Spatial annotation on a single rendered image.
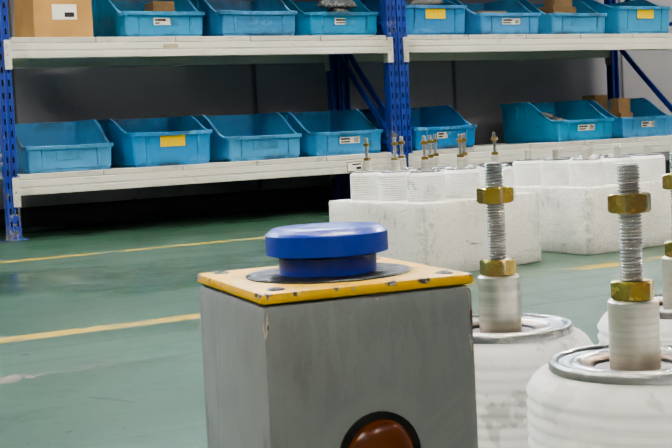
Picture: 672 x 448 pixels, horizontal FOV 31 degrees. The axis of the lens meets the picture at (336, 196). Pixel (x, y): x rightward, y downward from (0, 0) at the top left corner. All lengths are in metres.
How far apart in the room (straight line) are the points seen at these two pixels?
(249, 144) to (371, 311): 4.92
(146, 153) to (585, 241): 2.31
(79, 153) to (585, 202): 2.39
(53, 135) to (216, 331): 5.09
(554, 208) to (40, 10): 2.45
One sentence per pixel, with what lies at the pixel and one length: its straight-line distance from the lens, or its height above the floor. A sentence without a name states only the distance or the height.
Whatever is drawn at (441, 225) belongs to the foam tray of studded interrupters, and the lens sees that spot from 2.95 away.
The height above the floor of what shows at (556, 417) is 0.24.
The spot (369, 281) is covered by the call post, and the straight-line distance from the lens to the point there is 0.37.
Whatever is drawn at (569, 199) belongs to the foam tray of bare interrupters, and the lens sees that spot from 3.35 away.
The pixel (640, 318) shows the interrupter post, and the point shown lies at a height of 0.27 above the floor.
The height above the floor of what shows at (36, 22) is 0.85.
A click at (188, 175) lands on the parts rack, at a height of 0.21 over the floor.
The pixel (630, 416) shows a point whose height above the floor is 0.24.
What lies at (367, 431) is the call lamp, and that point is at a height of 0.27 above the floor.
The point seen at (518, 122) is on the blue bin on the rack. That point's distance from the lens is 6.43.
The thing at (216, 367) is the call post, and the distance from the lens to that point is 0.41.
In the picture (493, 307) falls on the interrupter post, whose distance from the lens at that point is 0.64.
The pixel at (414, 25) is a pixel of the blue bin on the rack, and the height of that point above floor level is 0.84.
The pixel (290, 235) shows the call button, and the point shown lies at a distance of 0.38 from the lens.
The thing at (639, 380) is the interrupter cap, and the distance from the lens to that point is 0.52.
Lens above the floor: 0.36
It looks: 3 degrees down
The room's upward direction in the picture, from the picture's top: 3 degrees counter-clockwise
